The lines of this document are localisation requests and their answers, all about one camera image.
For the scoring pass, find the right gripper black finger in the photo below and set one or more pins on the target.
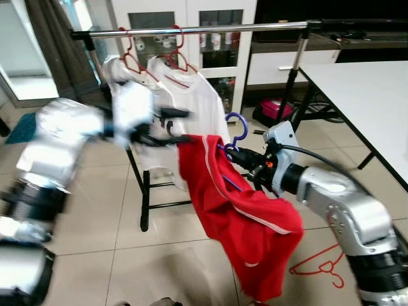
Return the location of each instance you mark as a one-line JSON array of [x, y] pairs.
[[237, 162], [237, 152]]

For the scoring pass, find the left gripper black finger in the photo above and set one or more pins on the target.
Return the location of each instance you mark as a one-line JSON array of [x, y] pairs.
[[169, 138], [173, 113]]

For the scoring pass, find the red jacket white piping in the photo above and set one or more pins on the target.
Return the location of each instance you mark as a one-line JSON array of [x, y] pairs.
[[248, 236]]

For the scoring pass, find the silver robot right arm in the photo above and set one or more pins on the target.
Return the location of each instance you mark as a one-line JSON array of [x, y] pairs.
[[344, 204]]

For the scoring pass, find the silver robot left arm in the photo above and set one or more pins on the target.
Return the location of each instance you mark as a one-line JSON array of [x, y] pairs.
[[57, 146]]

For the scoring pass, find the white T-shirt black print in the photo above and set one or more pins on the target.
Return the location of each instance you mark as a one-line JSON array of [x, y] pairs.
[[162, 162]]

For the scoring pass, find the plain white T-shirt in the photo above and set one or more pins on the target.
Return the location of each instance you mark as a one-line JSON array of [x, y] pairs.
[[197, 102]]

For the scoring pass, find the magenta black bag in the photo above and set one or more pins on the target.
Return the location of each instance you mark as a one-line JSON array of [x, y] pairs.
[[274, 111]]

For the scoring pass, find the metal clothes rack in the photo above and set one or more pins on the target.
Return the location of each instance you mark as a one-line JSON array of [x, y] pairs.
[[210, 29]]

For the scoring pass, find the white low console cabinet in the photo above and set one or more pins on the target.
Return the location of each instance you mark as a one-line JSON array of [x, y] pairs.
[[274, 67]]

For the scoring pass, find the white glass door cabinet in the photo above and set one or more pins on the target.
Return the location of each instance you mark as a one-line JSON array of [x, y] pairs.
[[191, 6]]

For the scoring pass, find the dark grey curtain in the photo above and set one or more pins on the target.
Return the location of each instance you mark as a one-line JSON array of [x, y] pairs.
[[57, 44]]

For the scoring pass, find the white table black legs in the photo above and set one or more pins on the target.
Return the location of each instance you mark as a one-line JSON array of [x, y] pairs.
[[370, 95]]

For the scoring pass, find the black television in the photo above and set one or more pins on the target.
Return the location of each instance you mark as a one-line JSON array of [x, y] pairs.
[[331, 9]]

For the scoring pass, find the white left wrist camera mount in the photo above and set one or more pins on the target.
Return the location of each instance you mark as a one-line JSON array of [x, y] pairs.
[[135, 102]]

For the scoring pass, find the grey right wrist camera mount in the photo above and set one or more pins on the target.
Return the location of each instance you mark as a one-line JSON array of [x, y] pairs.
[[280, 137]]

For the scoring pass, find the glass door white frame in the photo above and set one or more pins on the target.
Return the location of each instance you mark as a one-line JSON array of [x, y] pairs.
[[19, 51]]

